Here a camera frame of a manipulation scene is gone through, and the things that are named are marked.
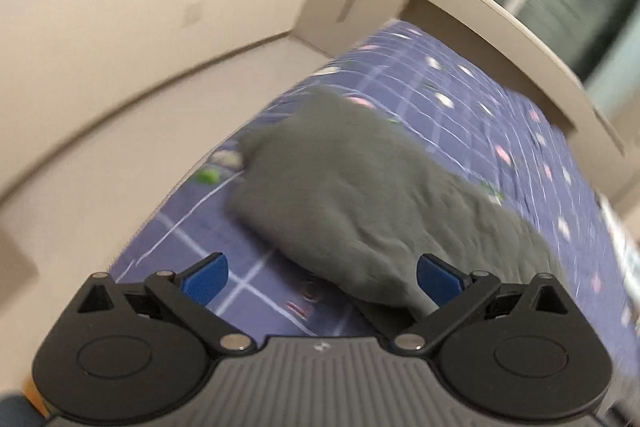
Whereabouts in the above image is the blue checked floral bedsheet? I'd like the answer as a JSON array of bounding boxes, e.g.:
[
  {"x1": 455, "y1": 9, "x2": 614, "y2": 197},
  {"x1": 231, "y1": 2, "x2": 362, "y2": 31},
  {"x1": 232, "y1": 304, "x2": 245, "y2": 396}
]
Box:
[{"x1": 107, "y1": 21, "x2": 640, "y2": 344}]

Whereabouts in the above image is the beige window frame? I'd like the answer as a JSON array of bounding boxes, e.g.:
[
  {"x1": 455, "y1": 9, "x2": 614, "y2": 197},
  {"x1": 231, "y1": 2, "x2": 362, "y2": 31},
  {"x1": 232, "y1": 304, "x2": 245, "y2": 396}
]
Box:
[{"x1": 292, "y1": 0, "x2": 640, "y2": 158}]

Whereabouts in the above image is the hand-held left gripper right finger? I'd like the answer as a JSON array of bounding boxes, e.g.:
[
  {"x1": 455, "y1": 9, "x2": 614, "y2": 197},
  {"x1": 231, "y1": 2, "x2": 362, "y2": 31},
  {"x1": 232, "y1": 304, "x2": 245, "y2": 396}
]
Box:
[{"x1": 392, "y1": 253, "x2": 581, "y2": 356}]

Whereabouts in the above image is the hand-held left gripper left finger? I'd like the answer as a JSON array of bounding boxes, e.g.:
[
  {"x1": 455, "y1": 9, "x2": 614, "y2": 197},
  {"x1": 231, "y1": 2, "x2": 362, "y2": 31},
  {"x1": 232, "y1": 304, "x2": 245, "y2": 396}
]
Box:
[{"x1": 75, "y1": 253, "x2": 257, "y2": 356}]

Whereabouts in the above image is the grey fleece towel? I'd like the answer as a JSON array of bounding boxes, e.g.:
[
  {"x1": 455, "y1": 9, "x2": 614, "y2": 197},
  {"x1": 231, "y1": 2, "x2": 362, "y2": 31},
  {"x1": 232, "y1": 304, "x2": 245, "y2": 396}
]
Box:
[{"x1": 227, "y1": 86, "x2": 568, "y2": 324}]

